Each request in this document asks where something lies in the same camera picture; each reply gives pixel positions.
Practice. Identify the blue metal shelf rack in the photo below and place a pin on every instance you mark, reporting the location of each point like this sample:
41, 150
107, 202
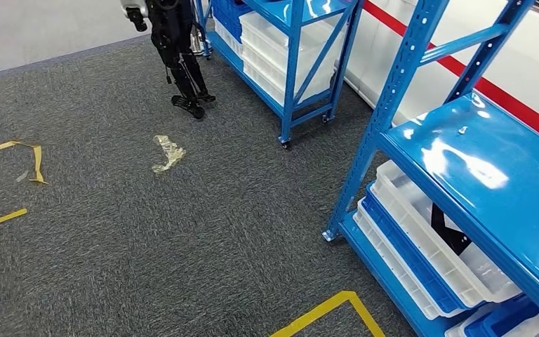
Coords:
483, 186
293, 69

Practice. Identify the large white plastic bin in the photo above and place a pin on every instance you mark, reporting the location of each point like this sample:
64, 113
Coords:
269, 76
269, 35

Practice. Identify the crumpled clear plastic scrap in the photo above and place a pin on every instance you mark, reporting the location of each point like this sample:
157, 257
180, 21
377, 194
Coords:
169, 153

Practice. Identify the yellow floor tape square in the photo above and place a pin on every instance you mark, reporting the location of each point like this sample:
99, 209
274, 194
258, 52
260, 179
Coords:
325, 309

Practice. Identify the blue plastic bin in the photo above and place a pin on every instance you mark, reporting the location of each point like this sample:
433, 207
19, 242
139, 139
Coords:
225, 14
409, 258
506, 316

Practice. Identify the black humanoid robot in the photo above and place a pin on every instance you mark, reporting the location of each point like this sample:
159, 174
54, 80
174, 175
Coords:
172, 37

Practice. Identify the small white scrap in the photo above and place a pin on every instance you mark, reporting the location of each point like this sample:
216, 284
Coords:
462, 130

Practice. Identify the peeling yellow floor tape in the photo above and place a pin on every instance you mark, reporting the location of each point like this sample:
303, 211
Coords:
37, 160

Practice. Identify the yellow floor tape strip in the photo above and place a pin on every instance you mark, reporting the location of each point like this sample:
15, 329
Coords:
0, 220

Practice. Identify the white car body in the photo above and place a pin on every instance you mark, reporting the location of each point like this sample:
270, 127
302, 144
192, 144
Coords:
530, 56

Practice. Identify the black curved bracket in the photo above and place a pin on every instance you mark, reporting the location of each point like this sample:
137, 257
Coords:
451, 235

